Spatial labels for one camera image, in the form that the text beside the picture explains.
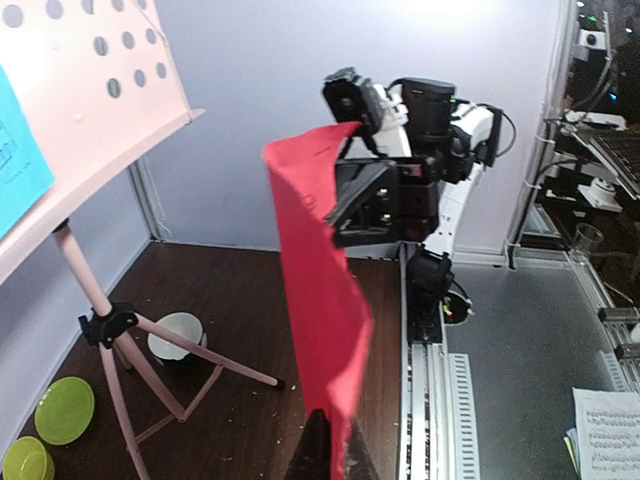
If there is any red sheet music paper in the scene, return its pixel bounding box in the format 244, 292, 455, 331
263, 122, 374, 479

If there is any right aluminium frame post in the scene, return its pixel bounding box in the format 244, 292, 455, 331
504, 1, 577, 270

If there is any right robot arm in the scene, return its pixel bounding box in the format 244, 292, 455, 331
322, 68, 504, 339

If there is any lime green bowl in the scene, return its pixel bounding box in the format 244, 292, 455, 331
2, 436, 55, 480

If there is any clear plastic cup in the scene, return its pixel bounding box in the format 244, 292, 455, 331
570, 222, 604, 264

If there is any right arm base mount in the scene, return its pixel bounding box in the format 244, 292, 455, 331
405, 246, 473, 345

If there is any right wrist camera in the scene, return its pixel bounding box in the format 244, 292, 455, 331
322, 67, 411, 157

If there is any left aluminium frame post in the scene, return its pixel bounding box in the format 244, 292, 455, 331
127, 155, 168, 242

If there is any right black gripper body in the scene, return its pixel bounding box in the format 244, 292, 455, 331
332, 156, 440, 248

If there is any aluminium frame post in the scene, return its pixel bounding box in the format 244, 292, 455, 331
127, 155, 168, 242
504, 1, 577, 270

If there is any white and blue bowl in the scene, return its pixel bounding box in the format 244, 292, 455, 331
147, 312, 209, 371

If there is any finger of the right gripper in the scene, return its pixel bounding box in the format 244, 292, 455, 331
326, 164, 395, 228

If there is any blue sheet music paper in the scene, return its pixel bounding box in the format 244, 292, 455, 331
0, 69, 54, 238

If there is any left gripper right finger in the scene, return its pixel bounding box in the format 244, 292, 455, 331
345, 420, 380, 480

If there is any green plate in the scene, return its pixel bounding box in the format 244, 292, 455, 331
34, 376, 95, 446

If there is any pink music stand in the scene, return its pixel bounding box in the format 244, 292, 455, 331
1, 1, 283, 478

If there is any white sheet music stack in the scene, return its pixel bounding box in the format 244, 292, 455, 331
566, 388, 639, 479

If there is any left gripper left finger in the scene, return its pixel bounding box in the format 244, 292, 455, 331
287, 409, 331, 480

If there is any front aluminium rail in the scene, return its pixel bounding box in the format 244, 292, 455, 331
396, 243, 481, 479

